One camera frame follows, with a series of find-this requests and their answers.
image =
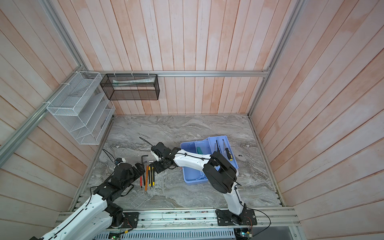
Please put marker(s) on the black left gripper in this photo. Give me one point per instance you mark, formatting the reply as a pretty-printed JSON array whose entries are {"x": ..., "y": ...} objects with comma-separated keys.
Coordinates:
[{"x": 142, "y": 170}]

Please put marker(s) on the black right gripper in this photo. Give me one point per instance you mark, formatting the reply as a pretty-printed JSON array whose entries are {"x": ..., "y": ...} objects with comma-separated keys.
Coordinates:
[{"x": 158, "y": 167}]

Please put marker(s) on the black hex key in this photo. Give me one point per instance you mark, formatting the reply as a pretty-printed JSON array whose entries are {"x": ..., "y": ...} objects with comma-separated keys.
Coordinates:
[{"x": 143, "y": 162}]

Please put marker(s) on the teal utility knife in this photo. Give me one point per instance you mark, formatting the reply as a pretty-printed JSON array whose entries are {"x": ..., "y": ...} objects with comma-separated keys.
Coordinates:
[{"x": 199, "y": 150}]

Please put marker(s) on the yellow black stubby screwdriver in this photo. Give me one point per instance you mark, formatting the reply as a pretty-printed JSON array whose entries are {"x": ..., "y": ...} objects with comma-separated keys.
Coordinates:
[{"x": 229, "y": 154}]

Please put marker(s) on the orange handled screwdriver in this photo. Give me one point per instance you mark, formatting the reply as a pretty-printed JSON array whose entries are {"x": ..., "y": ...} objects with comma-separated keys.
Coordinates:
[{"x": 147, "y": 177}]

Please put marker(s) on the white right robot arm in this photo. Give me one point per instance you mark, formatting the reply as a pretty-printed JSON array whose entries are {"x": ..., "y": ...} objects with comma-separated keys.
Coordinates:
[{"x": 221, "y": 174}]

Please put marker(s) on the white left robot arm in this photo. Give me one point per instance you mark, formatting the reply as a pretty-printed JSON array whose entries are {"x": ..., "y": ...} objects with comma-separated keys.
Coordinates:
[{"x": 99, "y": 212}]

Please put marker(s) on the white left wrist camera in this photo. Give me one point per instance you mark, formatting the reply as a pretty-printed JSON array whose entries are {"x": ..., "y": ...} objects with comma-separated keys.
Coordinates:
[{"x": 119, "y": 161}]

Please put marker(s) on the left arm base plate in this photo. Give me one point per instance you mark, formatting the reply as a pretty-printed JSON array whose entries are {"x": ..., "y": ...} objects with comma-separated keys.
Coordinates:
[{"x": 127, "y": 220}]

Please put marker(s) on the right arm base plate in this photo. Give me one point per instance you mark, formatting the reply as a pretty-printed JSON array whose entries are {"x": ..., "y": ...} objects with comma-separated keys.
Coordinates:
[{"x": 226, "y": 218}]

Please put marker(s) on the black mesh wall basket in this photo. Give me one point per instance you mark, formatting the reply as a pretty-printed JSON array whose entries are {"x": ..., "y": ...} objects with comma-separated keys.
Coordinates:
[{"x": 126, "y": 87}]

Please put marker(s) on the white wire mesh shelf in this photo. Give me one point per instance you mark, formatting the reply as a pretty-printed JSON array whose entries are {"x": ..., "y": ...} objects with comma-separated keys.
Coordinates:
[{"x": 81, "y": 110}]

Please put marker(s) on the aluminium front rail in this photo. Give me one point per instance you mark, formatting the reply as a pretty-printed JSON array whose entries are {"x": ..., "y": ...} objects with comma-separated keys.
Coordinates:
[{"x": 188, "y": 219}]

